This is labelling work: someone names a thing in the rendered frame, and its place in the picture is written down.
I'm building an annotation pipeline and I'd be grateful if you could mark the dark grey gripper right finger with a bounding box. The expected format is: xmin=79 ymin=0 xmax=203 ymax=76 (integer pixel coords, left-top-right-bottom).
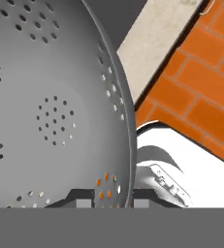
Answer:
xmin=132 ymin=188 xmax=183 ymax=209

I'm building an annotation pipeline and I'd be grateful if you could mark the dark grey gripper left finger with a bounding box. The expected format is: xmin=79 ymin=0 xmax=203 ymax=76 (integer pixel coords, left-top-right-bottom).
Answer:
xmin=46 ymin=188 xmax=96 ymax=209

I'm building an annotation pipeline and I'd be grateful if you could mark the grey metal colander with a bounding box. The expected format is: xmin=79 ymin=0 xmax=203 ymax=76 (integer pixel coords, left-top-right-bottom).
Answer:
xmin=0 ymin=0 xmax=138 ymax=209

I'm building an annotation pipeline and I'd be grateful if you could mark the dark grey sink basin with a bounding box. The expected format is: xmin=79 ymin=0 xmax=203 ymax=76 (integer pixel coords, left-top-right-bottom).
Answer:
xmin=83 ymin=0 xmax=148 ymax=51

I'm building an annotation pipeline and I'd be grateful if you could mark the white rounded machine housing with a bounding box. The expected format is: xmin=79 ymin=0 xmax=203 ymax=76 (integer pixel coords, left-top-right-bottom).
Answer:
xmin=135 ymin=120 xmax=224 ymax=209

